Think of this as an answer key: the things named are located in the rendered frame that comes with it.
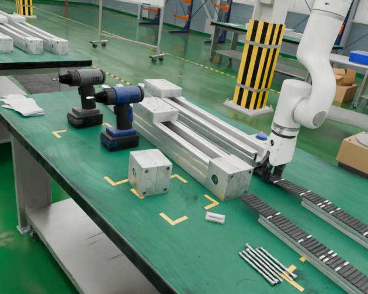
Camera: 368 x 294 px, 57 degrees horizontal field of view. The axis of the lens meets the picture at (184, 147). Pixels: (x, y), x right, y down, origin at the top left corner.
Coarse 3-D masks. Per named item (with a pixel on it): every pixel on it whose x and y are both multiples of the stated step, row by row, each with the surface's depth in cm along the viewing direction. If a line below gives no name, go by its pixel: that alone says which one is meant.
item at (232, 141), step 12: (144, 96) 164; (156, 96) 155; (180, 108) 141; (192, 108) 146; (180, 120) 144; (192, 120) 137; (204, 120) 133; (216, 120) 135; (204, 132) 130; (216, 132) 124; (228, 132) 130; (240, 132) 126; (216, 144) 127; (228, 144) 120; (240, 144) 116; (252, 144) 120; (264, 144) 119; (240, 156) 116; (252, 156) 113
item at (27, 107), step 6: (6, 96) 143; (12, 96) 145; (18, 96) 146; (24, 96) 147; (6, 102) 139; (12, 102) 139; (18, 102) 140; (24, 102) 141; (30, 102) 143; (12, 108) 137; (18, 108) 136; (24, 108) 136; (30, 108) 136; (36, 108) 138; (24, 114) 132; (30, 114) 133; (36, 114) 135; (42, 114) 136
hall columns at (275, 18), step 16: (16, 0) 932; (256, 0) 395; (288, 0) 392; (256, 16) 406; (272, 16) 384; (256, 32) 401; (272, 32) 393; (256, 48) 405; (272, 48) 406; (256, 64) 410; (272, 64) 420; (240, 80) 432; (256, 80) 414; (240, 96) 437; (256, 96) 425
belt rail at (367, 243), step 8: (304, 200) 101; (312, 208) 99; (320, 208) 97; (320, 216) 97; (328, 216) 95; (336, 224) 93; (344, 224) 91; (344, 232) 92; (352, 232) 91; (360, 240) 88
